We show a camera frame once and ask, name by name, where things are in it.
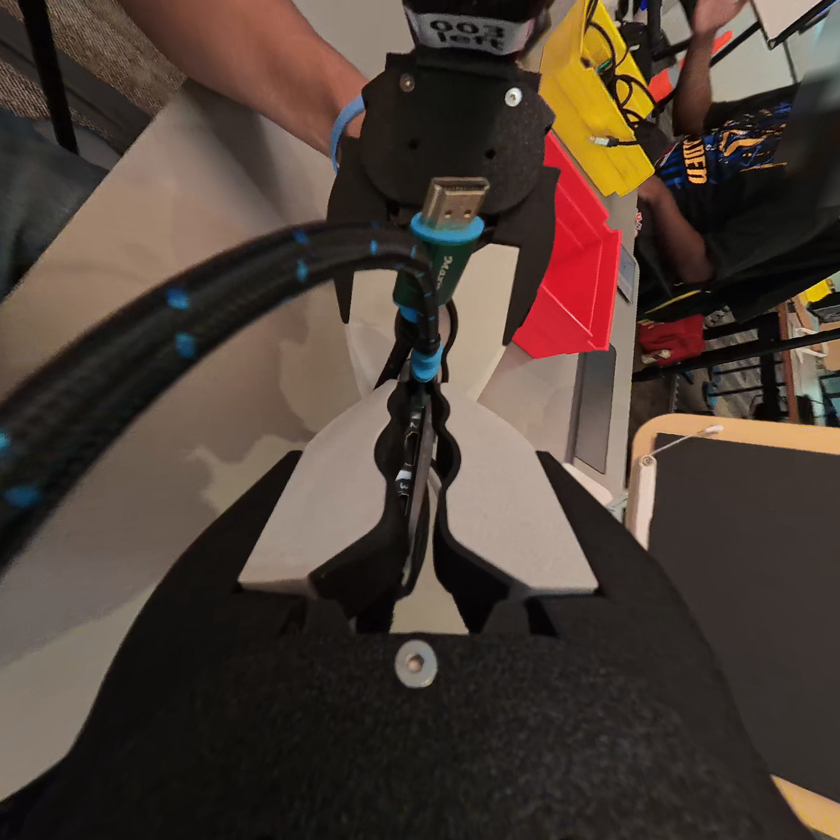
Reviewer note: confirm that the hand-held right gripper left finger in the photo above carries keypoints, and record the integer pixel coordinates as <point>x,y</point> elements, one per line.
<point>315,525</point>

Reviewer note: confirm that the blue wristband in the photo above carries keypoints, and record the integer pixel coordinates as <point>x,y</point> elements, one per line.
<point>344,131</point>

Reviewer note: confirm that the red plastic bin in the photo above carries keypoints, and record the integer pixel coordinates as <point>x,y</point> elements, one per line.
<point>571,289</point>

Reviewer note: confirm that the person's left forearm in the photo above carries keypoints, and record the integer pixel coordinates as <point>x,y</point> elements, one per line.
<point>250,53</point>

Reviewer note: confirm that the tablet stand with dark board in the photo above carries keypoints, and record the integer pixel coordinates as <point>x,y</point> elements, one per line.
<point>748,591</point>

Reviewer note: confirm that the black metal pole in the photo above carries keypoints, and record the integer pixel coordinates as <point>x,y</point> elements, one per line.
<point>40,59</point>

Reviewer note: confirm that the yellow plastic bin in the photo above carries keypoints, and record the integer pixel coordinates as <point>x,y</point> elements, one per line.
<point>584,92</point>

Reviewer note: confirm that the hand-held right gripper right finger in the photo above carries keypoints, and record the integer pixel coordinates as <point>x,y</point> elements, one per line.
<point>519,525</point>

